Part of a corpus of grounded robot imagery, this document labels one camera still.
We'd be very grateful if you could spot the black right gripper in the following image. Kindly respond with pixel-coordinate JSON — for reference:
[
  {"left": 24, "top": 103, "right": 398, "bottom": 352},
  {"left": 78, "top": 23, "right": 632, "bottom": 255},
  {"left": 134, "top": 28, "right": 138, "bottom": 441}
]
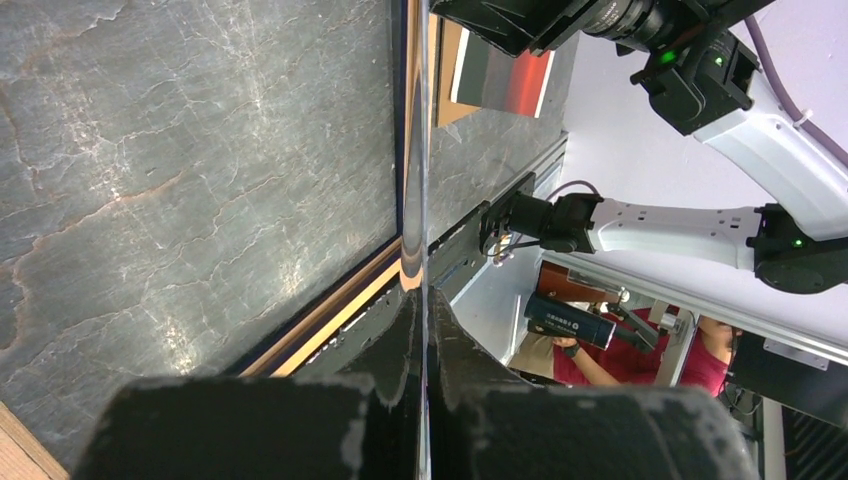
[{"left": 430, "top": 0, "right": 770, "bottom": 57}]

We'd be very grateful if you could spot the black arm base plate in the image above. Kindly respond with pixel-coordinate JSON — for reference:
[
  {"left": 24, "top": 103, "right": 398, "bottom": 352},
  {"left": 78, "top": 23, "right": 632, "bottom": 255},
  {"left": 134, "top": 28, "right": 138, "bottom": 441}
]
[{"left": 428, "top": 172, "right": 537, "bottom": 300}]

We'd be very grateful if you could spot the person in red shirt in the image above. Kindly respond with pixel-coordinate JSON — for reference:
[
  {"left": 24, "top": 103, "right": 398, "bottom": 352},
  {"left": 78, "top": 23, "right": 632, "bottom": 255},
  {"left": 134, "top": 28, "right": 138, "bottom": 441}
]
[{"left": 506, "top": 307, "right": 740, "bottom": 399}]

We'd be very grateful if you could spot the wooden picture frame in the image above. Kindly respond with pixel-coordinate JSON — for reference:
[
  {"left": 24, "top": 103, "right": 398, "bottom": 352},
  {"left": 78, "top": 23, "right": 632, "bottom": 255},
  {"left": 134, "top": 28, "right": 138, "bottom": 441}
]
[{"left": 1, "top": 1, "right": 405, "bottom": 472}]

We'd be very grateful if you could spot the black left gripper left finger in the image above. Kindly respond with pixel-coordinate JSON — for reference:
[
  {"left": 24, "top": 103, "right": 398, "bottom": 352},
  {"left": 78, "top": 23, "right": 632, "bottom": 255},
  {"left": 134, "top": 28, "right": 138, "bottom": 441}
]
[{"left": 73, "top": 289, "right": 424, "bottom": 479}]

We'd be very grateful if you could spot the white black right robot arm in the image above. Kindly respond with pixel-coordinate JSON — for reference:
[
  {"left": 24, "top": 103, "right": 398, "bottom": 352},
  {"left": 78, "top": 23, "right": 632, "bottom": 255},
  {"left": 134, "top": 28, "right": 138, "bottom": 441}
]
[{"left": 429, "top": 1, "right": 847, "bottom": 295}]

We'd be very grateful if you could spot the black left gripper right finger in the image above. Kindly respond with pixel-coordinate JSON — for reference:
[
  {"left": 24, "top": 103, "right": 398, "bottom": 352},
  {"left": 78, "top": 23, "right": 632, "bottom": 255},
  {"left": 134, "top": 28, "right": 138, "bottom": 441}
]
[{"left": 427, "top": 290, "right": 759, "bottom": 479}]

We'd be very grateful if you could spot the red sunset photo print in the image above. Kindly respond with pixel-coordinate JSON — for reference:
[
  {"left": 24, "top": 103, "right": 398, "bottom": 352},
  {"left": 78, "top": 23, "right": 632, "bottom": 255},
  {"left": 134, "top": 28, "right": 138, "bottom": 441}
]
[{"left": 449, "top": 28, "right": 556, "bottom": 118}]

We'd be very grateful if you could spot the brown cardboard backing board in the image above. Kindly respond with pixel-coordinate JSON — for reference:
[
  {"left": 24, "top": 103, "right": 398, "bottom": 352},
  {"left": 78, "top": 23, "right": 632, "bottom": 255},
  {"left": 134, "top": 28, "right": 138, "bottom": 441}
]
[{"left": 434, "top": 17, "right": 479, "bottom": 127}]

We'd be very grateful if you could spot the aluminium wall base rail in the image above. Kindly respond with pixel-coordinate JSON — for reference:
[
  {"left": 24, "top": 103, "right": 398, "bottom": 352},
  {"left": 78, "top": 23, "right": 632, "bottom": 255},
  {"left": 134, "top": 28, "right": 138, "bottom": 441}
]
[{"left": 533, "top": 131, "right": 569, "bottom": 198}]

